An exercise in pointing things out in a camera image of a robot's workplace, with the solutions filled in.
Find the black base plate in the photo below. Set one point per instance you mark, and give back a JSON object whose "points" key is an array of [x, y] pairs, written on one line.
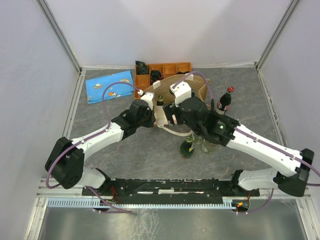
{"points": [[173, 191]]}

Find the wooden compartment tray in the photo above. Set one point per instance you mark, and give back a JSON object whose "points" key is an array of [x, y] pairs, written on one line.
{"points": [[167, 70]]}

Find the burlap canvas tote bag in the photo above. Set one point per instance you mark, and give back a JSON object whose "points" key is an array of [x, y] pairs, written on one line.
{"points": [[199, 84]]}

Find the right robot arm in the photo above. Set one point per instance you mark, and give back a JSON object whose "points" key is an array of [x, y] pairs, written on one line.
{"points": [[288, 170]]}

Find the dark rolled cloth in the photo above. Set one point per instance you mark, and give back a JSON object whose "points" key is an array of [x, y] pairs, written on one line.
{"points": [[155, 75], [182, 73], [141, 68]]}

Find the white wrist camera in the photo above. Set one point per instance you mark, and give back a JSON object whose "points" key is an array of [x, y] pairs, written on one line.
{"points": [[181, 92], [148, 97]]}

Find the Chang soda bottle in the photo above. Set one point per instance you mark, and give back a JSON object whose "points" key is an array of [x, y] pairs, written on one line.
{"points": [[208, 147], [198, 140]]}

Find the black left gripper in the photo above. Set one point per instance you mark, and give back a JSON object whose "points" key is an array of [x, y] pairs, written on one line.
{"points": [[152, 119]]}

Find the blue space-print cloth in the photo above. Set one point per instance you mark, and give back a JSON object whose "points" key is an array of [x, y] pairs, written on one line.
{"points": [[96, 86]]}

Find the Coca-Cola glass bottle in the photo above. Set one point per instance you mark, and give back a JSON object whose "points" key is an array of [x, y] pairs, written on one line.
{"points": [[225, 101]]}

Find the Perrier bottle front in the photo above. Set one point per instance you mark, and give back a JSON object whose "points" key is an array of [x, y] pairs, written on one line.
{"points": [[160, 100]]}

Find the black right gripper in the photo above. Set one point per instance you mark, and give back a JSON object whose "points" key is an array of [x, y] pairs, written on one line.
{"points": [[173, 110]]}

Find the dark rolled cloth right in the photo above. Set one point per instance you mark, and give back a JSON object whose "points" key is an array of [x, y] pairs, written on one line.
{"points": [[182, 73]]}

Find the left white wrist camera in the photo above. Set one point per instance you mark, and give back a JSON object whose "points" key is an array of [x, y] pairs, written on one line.
{"points": [[148, 97]]}

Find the perrier bottle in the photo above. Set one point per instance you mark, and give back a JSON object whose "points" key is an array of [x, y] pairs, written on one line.
{"points": [[160, 100], [187, 148]]}

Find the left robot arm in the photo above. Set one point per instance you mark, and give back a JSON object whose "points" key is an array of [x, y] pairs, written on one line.
{"points": [[65, 165]]}

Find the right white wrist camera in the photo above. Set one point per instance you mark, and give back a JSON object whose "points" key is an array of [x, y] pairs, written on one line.
{"points": [[181, 92]]}

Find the dark rolled cloth left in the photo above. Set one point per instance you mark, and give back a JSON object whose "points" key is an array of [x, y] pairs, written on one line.
{"points": [[141, 68]]}

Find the dark rolled cloth middle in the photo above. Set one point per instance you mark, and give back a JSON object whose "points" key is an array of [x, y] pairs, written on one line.
{"points": [[155, 75]]}

